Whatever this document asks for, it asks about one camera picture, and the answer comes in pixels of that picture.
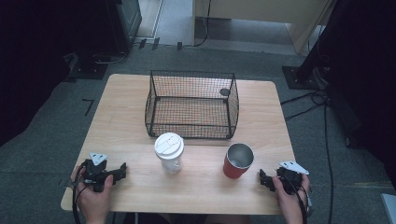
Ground black stand base plate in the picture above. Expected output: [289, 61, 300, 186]
[281, 64, 329, 91]
[65, 51, 109, 81]

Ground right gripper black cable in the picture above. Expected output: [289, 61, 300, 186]
[278, 174, 312, 224]

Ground dark curtain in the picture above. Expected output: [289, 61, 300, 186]
[0, 0, 110, 147]
[303, 0, 396, 188]

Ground black cabinet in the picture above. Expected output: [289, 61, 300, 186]
[104, 0, 143, 54]

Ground black floor cables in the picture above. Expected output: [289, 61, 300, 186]
[279, 89, 336, 224]

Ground light wooden cabinet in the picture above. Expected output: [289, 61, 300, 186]
[191, 0, 338, 55]

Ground clear cup with white lid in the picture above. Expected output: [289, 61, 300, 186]
[153, 132, 185, 175]

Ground person's right hand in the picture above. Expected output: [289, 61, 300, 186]
[272, 173, 313, 224]

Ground red steel cup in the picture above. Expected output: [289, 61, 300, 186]
[222, 142, 255, 180]

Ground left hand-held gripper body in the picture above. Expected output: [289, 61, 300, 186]
[81, 151, 116, 193]

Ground black wire mesh basket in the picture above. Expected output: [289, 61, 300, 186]
[144, 69, 240, 140]

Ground person's left hand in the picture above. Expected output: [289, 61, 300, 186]
[72, 165, 115, 224]

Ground white box corner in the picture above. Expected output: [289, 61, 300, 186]
[380, 192, 396, 224]

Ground person's lap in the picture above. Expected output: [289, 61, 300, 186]
[122, 212, 252, 224]

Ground hanging black cable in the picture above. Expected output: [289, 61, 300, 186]
[193, 0, 213, 49]

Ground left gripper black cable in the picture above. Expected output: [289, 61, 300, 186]
[71, 160, 90, 224]

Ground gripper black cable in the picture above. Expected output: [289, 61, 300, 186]
[278, 174, 312, 224]
[71, 160, 90, 224]

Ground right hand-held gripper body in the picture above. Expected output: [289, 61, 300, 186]
[275, 161, 310, 196]

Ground angled black floor tape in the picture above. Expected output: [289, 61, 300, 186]
[81, 98, 95, 117]

